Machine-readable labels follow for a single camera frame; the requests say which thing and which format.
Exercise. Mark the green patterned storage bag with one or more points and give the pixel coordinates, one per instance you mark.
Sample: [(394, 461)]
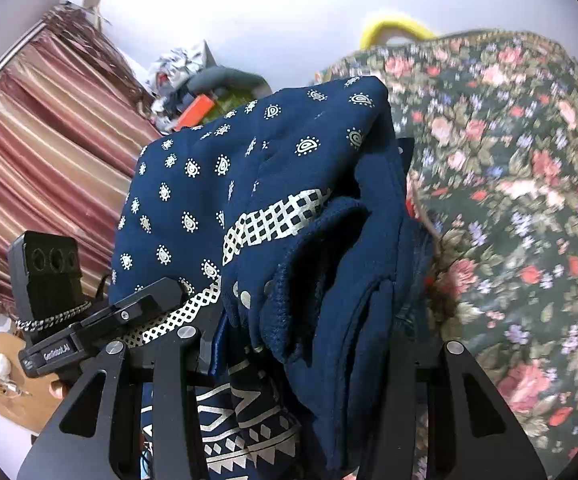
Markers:
[(226, 100)]

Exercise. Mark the green floral bedspread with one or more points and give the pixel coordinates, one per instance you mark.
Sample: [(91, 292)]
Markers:
[(494, 118)]

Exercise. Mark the striped maroon curtain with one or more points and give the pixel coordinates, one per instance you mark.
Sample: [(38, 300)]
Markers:
[(73, 120)]

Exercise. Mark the left hand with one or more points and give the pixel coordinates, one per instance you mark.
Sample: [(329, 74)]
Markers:
[(59, 390)]

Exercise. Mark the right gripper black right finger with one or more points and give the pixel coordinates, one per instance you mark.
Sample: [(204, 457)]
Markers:
[(472, 433)]

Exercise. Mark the pile of clutter with boxes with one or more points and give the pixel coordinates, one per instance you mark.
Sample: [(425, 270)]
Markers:
[(181, 74)]

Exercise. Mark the navy patterned hooded garment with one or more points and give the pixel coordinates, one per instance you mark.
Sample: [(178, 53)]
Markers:
[(288, 216)]

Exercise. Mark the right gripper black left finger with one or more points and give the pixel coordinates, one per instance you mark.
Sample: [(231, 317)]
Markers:
[(95, 432)]

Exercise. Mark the orange box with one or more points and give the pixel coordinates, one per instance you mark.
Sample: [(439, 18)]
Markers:
[(193, 114)]

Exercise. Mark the red folded garment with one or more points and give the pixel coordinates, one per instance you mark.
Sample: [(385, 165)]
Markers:
[(411, 208)]

